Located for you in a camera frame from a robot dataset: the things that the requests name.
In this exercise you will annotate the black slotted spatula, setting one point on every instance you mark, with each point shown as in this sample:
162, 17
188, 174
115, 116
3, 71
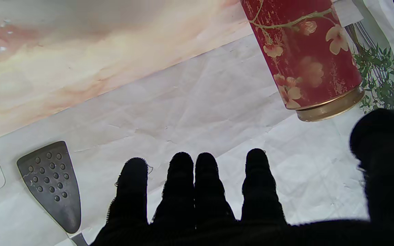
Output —
53, 184

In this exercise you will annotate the red floral tea tin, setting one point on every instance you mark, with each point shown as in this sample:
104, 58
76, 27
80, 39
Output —
306, 54

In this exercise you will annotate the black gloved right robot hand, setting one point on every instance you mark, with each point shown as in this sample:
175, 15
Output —
385, 171

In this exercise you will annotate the white rectangular planter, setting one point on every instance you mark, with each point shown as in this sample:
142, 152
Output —
349, 12

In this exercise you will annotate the green leafy potted plant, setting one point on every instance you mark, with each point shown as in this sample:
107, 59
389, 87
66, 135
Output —
378, 75

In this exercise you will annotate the white printed backdrop cloth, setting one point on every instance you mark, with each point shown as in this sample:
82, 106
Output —
200, 119

